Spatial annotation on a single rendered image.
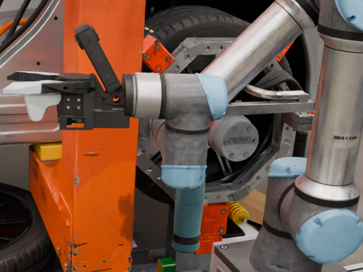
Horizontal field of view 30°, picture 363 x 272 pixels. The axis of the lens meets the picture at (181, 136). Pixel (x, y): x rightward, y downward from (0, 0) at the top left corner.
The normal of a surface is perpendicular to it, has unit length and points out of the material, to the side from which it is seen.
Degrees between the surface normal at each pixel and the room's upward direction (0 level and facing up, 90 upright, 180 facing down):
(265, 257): 73
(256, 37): 65
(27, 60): 90
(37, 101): 83
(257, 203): 2
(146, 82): 36
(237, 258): 0
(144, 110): 111
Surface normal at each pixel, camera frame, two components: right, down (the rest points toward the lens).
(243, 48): -0.34, -0.20
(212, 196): 0.36, 0.34
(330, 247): 0.17, 0.47
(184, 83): 0.18, -0.51
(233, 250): 0.07, -0.94
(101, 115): 0.19, 0.21
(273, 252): -0.51, -0.06
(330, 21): -0.82, 0.13
